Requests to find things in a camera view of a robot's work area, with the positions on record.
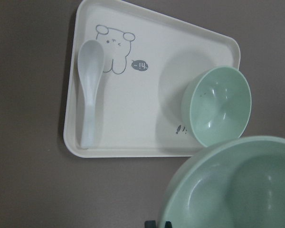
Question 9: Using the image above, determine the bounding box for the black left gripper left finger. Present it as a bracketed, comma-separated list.
[144, 220, 157, 228]

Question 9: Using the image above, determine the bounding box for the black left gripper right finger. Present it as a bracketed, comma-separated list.
[164, 221, 172, 228]

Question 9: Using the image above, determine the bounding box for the green bowl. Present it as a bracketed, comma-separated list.
[158, 136, 285, 228]
[181, 66, 252, 147]

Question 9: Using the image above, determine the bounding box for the green bowl on tray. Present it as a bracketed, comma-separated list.
[181, 66, 252, 147]

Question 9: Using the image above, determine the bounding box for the cream rabbit tray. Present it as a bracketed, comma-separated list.
[64, 0, 240, 158]

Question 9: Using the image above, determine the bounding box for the white ceramic spoon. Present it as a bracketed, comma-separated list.
[77, 39, 105, 149]

